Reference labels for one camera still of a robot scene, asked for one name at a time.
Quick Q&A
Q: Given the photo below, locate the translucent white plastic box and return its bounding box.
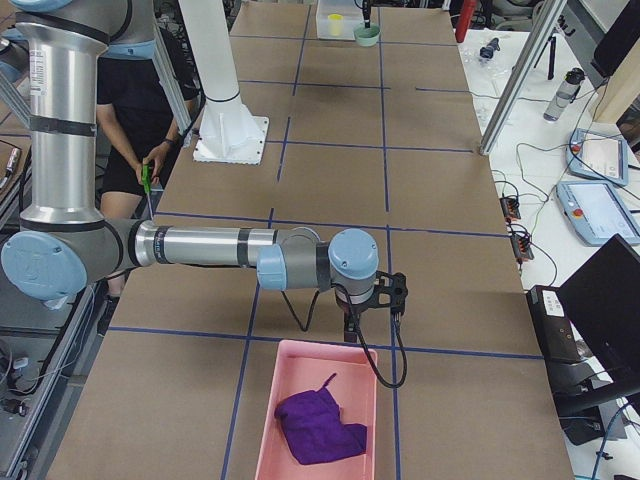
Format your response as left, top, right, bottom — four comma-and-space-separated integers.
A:
316, 0, 363, 41

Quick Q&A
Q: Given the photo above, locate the upper teach pendant tablet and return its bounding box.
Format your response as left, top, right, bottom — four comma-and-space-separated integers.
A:
566, 128, 629, 187

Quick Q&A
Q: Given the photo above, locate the pink plastic tray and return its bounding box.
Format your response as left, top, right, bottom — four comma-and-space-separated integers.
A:
255, 340, 377, 479

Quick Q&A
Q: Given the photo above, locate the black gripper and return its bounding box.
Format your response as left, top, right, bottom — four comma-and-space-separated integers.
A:
333, 271, 408, 343

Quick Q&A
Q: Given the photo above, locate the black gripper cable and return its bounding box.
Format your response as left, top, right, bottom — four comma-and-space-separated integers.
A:
279, 284, 409, 389

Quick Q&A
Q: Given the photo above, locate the yellow plastic cup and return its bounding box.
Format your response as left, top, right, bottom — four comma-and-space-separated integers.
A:
327, 13, 343, 37

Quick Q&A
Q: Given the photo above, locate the green handled screwdriver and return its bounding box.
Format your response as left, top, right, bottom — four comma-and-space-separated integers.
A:
141, 164, 154, 219

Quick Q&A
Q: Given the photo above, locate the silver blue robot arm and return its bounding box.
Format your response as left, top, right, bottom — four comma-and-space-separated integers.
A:
1, 1, 408, 341

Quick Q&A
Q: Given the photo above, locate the aluminium frame post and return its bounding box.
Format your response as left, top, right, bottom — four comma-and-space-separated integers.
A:
479, 0, 567, 156

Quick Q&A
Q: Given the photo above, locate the teach pendant tablet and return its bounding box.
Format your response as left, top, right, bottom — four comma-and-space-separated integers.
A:
566, 128, 629, 187
555, 180, 639, 246

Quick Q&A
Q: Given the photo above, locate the clear water bottle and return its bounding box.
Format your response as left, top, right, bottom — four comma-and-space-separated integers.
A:
543, 67, 585, 122

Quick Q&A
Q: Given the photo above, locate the red fire extinguisher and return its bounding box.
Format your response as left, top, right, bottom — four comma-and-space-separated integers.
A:
455, 0, 477, 43

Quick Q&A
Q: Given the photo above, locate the purple cloth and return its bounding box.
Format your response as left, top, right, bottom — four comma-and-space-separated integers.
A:
274, 372, 368, 465

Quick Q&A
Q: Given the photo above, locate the blue black handheld tool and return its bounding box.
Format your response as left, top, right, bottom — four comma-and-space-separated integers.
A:
479, 37, 500, 61

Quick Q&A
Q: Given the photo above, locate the mint green bowl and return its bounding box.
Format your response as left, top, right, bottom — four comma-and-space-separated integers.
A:
353, 23, 380, 47

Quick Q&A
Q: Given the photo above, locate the black computer monitor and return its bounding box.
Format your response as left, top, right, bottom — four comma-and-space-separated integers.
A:
557, 234, 639, 379

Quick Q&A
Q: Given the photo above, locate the lower teach pendant tablet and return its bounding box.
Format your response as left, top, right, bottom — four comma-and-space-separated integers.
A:
555, 180, 639, 246

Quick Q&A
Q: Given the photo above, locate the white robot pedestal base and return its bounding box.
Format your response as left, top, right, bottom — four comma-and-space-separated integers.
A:
179, 0, 269, 165

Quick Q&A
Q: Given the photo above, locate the black desktop box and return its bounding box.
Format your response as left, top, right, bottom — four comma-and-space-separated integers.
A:
526, 285, 582, 364

